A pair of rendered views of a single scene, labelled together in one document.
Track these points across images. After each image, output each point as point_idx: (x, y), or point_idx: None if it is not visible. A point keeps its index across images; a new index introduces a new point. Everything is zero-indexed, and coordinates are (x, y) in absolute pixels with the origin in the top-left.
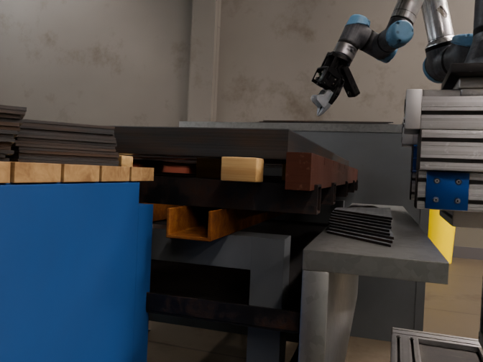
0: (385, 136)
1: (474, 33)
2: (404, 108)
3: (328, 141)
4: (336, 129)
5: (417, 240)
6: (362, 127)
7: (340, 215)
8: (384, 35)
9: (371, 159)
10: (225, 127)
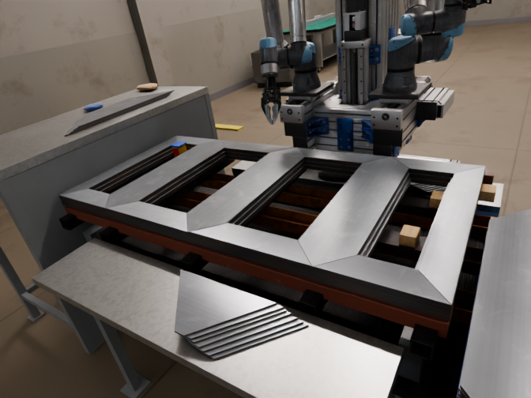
0: (186, 106)
1: (398, 71)
2: (382, 117)
3: (154, 125)
4: (156, 113)
5: None
6: (171, 103)
7: (423, 185)
8: (299, 56)
9: (184, 127)
10: (58, 153)
